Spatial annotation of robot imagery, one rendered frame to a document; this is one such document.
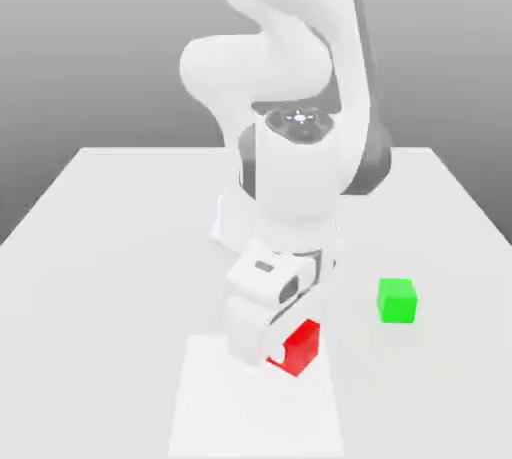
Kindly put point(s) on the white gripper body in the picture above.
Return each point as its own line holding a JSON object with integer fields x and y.
{"x": 248, "y": 331}

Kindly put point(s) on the small red cube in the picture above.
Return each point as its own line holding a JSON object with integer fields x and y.
{"x": 303, "y": 347}

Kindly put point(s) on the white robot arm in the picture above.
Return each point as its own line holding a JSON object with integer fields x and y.
{"x": 296, "y": 171}

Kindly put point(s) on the small green cube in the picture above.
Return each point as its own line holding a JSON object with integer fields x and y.
{"x": 396, "y": 301}

